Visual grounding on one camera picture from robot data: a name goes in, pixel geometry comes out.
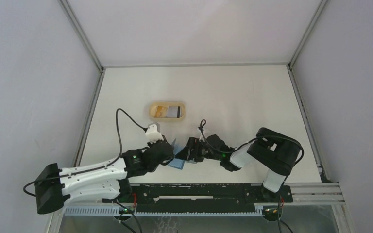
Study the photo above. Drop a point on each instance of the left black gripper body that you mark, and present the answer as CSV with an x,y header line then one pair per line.
x,y
153,168

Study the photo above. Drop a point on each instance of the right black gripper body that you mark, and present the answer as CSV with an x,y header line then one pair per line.
x,y
202,151

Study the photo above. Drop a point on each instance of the blue leather card holder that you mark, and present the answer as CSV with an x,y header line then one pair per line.
x,y
176,163

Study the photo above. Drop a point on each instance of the grey card black stripe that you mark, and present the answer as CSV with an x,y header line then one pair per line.
x,y
174,112

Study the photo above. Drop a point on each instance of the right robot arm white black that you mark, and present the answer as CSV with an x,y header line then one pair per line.
x,y
277,152

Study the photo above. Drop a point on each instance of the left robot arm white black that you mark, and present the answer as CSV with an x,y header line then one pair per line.
x,y
55,187

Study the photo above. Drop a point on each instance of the beige oval tray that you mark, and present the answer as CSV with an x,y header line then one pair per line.
x,y
153,106

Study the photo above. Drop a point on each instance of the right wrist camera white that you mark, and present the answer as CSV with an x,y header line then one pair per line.
x,y
204,133

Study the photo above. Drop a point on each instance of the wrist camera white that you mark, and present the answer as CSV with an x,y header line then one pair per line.
x,y
153,134
204,133

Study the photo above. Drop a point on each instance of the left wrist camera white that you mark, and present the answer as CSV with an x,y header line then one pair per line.
x,y
153,134

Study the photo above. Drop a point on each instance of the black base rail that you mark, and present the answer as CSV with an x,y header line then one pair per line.
x,y
224,198

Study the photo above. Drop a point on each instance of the aluminium table frame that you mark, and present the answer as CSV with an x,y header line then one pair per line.
x,y
316,193

